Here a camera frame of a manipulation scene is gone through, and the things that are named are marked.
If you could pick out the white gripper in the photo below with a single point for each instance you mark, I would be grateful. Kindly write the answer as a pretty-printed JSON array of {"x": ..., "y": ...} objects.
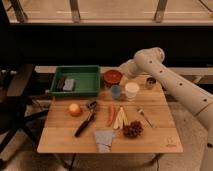
[{"x": 125, "y": 70}]

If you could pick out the red bowl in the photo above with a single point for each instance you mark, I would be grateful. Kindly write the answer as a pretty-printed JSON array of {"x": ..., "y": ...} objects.
[{"x": 112, "y": 77}]

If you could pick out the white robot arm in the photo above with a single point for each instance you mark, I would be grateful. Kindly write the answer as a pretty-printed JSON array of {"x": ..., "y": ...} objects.
[{"x": 197, "y": 101}]

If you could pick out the green plastic tray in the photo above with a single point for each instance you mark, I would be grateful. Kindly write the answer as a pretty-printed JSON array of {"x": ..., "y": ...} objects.
[{"x": 86, "y": 81}]

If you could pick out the white bowl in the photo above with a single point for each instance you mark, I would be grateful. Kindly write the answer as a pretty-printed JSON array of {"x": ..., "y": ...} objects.
[{"x": 131, "y": 90}]

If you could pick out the small metal cup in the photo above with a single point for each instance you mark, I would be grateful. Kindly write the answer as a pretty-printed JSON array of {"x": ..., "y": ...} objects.
[{"x": 150, "y": 83}]

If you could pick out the blue cup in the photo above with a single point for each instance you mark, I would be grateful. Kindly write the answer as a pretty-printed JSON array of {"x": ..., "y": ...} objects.
[{"x": 115, "y": 92}]

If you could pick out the wooden folding table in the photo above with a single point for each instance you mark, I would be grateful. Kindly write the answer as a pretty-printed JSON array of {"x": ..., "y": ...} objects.
[{"x": 60, "y": 127}]

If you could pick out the orange carrot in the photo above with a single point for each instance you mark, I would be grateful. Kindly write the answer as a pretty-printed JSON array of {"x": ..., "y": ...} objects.
[{"x": 111, "y": 113}]

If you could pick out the brown pine cone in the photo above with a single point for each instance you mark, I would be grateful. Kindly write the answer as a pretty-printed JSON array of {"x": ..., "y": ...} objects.
[{"x": 133, "y": 130}]

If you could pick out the grey sponge block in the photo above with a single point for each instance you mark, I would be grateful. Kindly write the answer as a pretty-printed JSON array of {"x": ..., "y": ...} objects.
[{"x": 69, "y": 84}]

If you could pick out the orange round fruit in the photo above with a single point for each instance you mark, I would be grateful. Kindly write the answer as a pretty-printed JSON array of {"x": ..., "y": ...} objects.
[{"x": 74, "y": 110}]

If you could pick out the dark sponge block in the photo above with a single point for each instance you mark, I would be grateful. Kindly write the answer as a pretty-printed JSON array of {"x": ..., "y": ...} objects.
[{"x": 60, "y": 83}]

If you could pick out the grey folded cloth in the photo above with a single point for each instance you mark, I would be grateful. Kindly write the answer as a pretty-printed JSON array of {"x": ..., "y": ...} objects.
[{"x": 104, "y": 140}]

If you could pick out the black chair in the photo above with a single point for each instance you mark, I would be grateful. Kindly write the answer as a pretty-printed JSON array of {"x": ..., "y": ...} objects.
[{"x": 13, "y": 107}]

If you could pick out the black handled peeler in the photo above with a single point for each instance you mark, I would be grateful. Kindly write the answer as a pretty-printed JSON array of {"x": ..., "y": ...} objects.
[{"x": 91, "y": 105}]

